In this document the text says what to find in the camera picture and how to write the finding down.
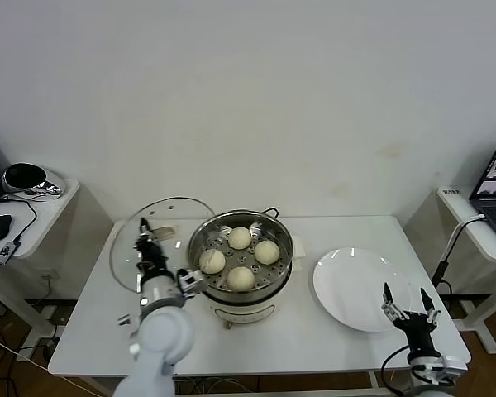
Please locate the white steamed baozi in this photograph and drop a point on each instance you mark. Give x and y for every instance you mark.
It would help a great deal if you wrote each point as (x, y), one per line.
(266, 252)
(239, 279)
(239, 238)
(211, 261)

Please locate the cream electric cooker pot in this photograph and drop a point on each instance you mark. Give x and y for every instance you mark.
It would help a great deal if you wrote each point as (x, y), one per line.
(248, 310)

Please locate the white work table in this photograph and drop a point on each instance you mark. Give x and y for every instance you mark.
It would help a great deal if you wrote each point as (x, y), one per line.
(293, 355)

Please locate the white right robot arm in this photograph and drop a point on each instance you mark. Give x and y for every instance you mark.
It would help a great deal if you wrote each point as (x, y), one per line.
(432, 386)

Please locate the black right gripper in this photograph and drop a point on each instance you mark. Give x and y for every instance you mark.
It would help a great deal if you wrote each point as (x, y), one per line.
(417, 331)

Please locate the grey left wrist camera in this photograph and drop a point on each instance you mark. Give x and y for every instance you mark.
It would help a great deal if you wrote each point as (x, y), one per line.
(190, 281)

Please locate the chrome and black headset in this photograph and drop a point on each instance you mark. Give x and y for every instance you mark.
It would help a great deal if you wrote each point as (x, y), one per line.
(25, 175)

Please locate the stainless steel steamer basket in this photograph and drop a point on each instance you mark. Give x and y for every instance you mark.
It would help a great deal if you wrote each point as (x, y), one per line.
(273, 275)

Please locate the black hanging power adapter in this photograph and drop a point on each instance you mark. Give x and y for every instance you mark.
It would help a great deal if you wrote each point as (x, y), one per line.
(440, 269)

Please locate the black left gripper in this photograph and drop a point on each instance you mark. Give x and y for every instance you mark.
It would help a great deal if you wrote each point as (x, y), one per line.
(152, 260)

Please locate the round glass pot lid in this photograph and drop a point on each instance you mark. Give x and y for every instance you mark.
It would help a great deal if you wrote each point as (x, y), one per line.
(169, 211)

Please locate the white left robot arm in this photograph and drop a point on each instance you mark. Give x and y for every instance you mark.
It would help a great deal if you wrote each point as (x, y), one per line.
(165, 335)

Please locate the white labelled power strip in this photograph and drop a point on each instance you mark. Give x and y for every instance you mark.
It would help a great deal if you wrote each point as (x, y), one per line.
(450, 191)

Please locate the white side table with mouse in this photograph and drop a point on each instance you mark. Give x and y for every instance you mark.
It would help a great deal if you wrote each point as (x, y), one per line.
(49, 207)

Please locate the white round plate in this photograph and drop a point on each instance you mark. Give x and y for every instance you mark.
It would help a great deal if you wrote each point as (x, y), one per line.
(355, 293)

